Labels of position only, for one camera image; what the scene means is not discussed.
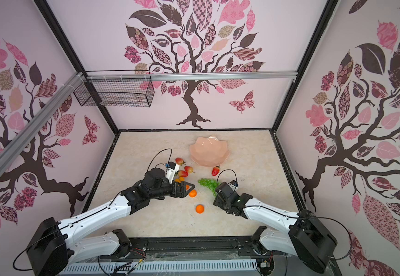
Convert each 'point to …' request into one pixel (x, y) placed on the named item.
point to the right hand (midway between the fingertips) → (217, 200)
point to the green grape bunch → (210, 183)
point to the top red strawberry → (179, 161)
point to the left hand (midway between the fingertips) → (188, 189)
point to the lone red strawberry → (215, 171)
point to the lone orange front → (199, 209)
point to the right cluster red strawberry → (188, 169)
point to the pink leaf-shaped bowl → (208, 152)
